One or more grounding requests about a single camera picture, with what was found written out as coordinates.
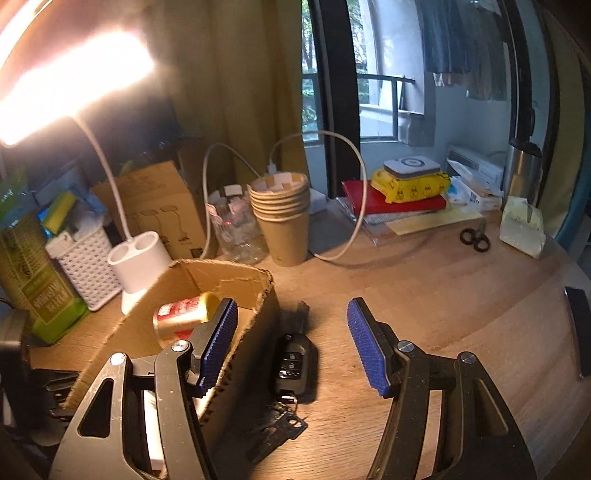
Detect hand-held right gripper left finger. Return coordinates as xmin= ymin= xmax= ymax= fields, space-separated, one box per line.
xmin=48 ymin=296 xmax=239 ymax=480

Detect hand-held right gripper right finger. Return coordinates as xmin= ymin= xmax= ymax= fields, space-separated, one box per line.
xmin=346 ymin=296 xmax=539 ymax=480

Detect torn cardboard box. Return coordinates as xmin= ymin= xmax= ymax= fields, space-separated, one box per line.
xmin=62 ymin=258 xmax=281 ymax=435

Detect red and gold can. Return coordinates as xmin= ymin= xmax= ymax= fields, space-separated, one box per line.
xmin=152 ymin=291 xmax=221 ymax=349

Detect black car key with keyring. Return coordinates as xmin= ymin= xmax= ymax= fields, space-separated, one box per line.
xmin=247 ymin=300 xmax=320 ymax=464

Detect white charger adapter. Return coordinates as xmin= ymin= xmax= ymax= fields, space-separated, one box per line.
xmin=142 ymin=390 xmax=166 ymax=468

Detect clear jar of small items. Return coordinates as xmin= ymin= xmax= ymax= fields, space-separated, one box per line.
xmin=208 ymin=184 xmax=269 ymax=265

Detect white desk lamp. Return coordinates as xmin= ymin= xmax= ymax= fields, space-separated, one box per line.
xmin=0 ymin=28 xmax=174 ymax=315

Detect stack of brown paper cups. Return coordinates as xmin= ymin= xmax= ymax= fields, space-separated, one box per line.
xmin=248 ymin=172 xmax=311 ymax=267

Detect yellow paper envelope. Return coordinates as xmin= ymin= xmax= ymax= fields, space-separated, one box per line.
xmin=385 ymin=210 xmax=483 ymax=236

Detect white perforated basket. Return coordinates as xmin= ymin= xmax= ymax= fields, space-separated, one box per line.
xmin=45 ymin=226 xmax=123 ymax=311

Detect brown printed cardboard sheet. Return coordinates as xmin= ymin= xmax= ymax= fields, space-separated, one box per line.
xmin=90 ymin=160 xmax=206 ymax=261

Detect red book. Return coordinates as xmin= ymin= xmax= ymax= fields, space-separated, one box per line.
xmin=342 ymin=180 xmax=448 ymax=215

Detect black scissors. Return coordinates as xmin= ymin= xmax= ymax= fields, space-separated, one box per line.
xmin=459 ymin=222 xmax=491 ymax=253

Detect yellow case with white device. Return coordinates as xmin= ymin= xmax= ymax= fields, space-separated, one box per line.
xmin=372 ymin=167 xmax=452 ymax=205

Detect green carton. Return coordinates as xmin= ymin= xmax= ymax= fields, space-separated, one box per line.
xmin=0 ymin=217 xmax=90 ymax=344

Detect grey and white power bank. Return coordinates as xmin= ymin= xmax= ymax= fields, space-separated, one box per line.
xmin=383 ymin=157 xmax=441 ymax=178

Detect blue packet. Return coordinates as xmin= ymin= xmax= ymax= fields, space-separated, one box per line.
xmin=69 ymin=184 xmax=108 ymax=217

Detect translucent yellowish plastic pack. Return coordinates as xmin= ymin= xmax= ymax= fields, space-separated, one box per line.
xmin=499 ymin=196 xmax=547 ymax=258

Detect dark object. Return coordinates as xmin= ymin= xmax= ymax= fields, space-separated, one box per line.
xmin=0 ymin=309 xmax=81 ymax=444

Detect yellow sponge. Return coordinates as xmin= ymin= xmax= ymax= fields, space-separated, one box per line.
xmin=39 ymin=190 xmax=79 ymax=234

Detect pile of white boxes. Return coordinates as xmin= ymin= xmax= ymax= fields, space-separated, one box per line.
xmin=445 ymin=145 xmax=506 ymax=213

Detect black phone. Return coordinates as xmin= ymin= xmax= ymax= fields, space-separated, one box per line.
xmin=563 ymin=286 xmax=591 ymax=379

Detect steel thermos mug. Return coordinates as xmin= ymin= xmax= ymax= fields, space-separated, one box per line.
xmin=508 ymin=138 xmax=543 ymax=208

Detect balcony railing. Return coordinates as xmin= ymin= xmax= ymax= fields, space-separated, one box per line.
xmin=302 ymin=71 xmax=416 ymax=114

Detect yellow curtain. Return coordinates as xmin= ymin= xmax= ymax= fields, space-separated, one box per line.
xmin=139 ymin=0 xmax=310 ymax=185

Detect hanging clothes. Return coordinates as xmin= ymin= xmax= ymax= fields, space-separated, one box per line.
xmin=416 ymin=0 xmax=513 ymax=100

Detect white cable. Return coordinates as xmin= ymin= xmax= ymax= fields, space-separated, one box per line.
xmin=203 ymin=143 xmax=264 ymax=259
xmin=268 ymin=130 xmax=368 ymax=264

